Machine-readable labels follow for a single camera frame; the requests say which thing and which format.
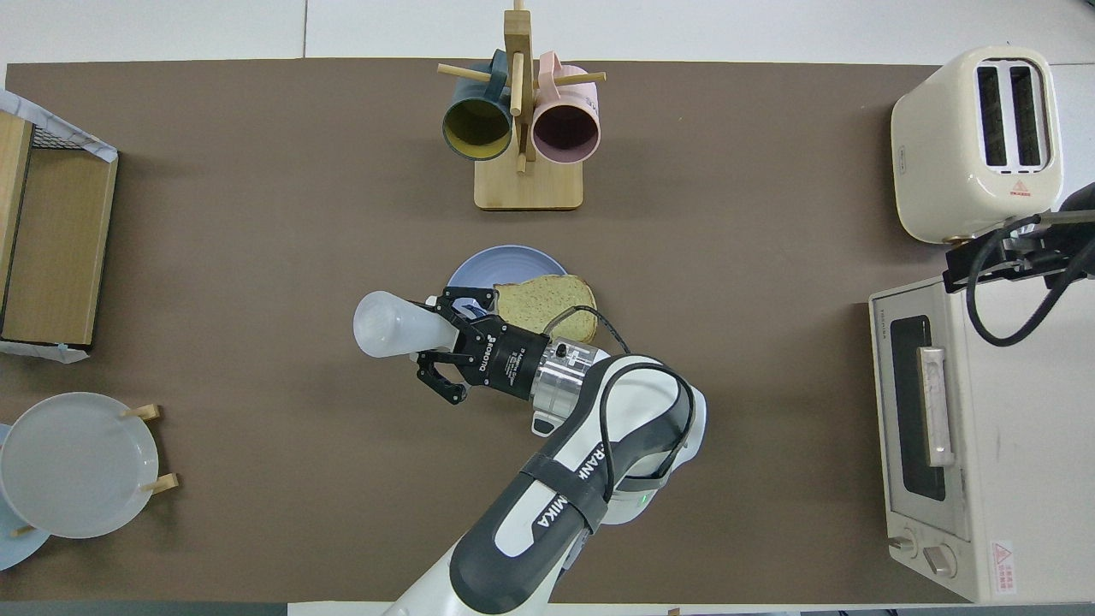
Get wooden shelf unit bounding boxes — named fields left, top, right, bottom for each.
left=0, top=111, right=119, bottom=347

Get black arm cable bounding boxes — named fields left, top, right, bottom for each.
left=965, top=210, right=1095, bottom=347
left=547, top=304, right=695, bottom=506

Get white toaster oven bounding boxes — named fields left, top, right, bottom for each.
left=868, top=272, right=1095, bottom=604

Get blue dinner plate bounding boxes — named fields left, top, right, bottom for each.
left=447, top=246, right=569, bottom=343

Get brown table mat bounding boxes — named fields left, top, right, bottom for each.
left=0, top=58, right=1055, bottom=604

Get wooden mug tree stand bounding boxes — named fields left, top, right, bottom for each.
left=437, top=0, right=607, bottom=211

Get grey plate in rack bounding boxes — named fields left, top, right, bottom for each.
left=0, top=392, right=160, bottom=540

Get slice of toasted bread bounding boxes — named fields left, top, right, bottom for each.
left=494, top=274, right=599, bottom=345

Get pink ribbed mug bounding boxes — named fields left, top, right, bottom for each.
left=531, top=51, right=601, bottom=166

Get dark teal mug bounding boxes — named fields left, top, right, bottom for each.
left=441, top=49, right=514, bottom=163

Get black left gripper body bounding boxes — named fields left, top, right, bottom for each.
left=462, top=321, right=553, bottom=401

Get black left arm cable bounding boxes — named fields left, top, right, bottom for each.
left=547, top=304, right=695, bottom=506

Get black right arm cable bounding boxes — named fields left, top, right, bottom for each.
left=965, top=210, right=1095, bottom=347

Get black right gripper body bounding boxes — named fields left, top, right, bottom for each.
left=1001, top=224, right=1095, bottom=279

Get cream two-slot toaster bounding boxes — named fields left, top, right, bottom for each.
left=891, top=45, right=1064, bottom=246

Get light blue plate in rack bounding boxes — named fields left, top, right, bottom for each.
left=0, top=423, right=50, bottom=572

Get black wire basket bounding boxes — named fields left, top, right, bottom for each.
left=30, top=120, right=95, bottom=153

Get translucent squeeze bottle blue cap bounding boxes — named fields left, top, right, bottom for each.
left=353, top=291, right=467, bottom=360

